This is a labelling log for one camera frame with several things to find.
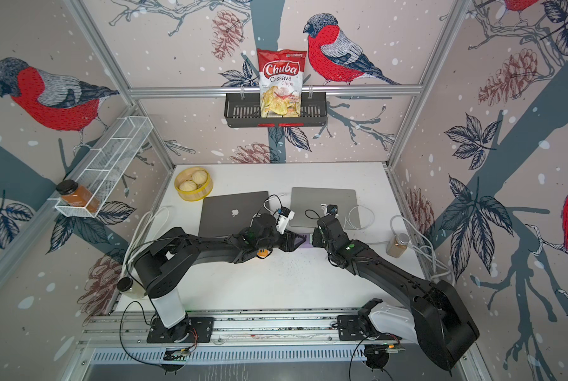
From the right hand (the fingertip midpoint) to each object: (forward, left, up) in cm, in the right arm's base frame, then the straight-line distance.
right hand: (318, 228), depth 87 cm
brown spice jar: (-5, -28, -1) cm, 29 cm away
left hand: (-3, +5, 0) cm, 6 cm away
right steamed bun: (+28, +55, -3) cm, 62 cm away
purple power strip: (-6, +4, -1) cm, 8 cm away
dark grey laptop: (+9, +40, -8) cm, 42 cm away
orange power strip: (-12, +19, +5) cm, 23 cm away
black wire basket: (+39, +31, +25) cm, 55 cm away
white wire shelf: (+11, +73, +22) cm, 77 cm away
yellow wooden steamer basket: (+21, +52, -5) cm, 56 cm away
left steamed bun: (+21, +58, -2) cm, 62 cm away
